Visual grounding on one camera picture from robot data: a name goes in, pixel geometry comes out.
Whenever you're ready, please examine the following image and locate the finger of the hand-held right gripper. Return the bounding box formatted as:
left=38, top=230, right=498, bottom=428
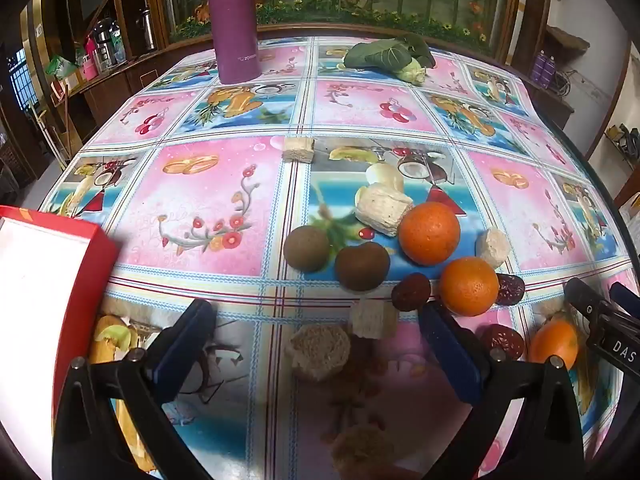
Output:
left=564, top=277, right=608, bottom=321
left=609, top=281, right=640, bottom=311

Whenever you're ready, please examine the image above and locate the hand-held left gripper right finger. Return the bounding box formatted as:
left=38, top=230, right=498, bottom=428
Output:
left=419, top=300, right=586, bottom=480

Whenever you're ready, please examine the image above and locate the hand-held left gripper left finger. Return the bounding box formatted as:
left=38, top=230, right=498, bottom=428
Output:
left=52, top=299, right=218, bottom=480

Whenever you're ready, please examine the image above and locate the dark red date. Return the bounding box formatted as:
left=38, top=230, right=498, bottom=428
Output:
left=495, top=274, right=526, bottom=306
left=390, top=273, right=431, bottom=311
left=481, top=324, right=526, bottom=360

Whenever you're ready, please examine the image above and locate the red box with white inside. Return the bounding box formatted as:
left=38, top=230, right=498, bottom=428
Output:
left=0, top=205, right=121, bottom=441

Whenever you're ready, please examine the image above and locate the large orange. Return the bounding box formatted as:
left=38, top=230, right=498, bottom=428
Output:
left=398, top=201, right=462, bottom=267

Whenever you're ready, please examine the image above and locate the brown kiwi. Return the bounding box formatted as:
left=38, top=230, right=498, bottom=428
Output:
left=334, top=241, right=391, bottom=292
left=283, top=225, right=332, bottom=274

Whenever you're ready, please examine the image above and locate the round bun bottom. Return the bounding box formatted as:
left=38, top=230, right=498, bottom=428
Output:
left=331, top=424, right=396, bottom=480

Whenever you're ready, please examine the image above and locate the printed pink and blue tablecloth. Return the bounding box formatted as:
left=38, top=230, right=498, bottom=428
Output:
left=37, top=35, right=640, bottom=480

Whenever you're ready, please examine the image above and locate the shoe rack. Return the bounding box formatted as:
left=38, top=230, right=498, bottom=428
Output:
left=602, top=122, right=640, bottom=161

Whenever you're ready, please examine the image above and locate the broom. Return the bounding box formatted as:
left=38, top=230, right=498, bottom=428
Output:
left=27, top=102, right=68, bottom=171

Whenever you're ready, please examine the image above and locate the dark wooden cabinet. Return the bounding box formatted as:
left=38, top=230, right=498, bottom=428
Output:
left=20, top=0, right=216, bottom=126

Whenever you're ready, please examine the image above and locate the pink container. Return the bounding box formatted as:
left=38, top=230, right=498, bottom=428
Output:
left=82, top=37, right=98, bottom=81

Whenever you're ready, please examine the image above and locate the green bag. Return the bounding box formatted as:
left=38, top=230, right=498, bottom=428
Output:
left=46, top=56, right=78, bottom=81

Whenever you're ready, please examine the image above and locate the silver thermos pot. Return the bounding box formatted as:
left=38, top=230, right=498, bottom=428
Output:
left=92, top=17, right=118, bottom=68

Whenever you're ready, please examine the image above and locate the green bok choy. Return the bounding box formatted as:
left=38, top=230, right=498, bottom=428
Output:
left=342, top=34, right=436, bottom=83

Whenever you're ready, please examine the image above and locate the steel kettle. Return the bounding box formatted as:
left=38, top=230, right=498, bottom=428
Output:
left=136, top=7, right=157, bottom=53

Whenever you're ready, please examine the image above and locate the purple thermos bottle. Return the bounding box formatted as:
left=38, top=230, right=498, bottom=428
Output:
left=206, top=0, right=261, bottom=85

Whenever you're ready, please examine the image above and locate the wooden wall shelf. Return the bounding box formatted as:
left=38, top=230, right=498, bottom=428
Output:
left=545, top=25, right=591, bottom=56

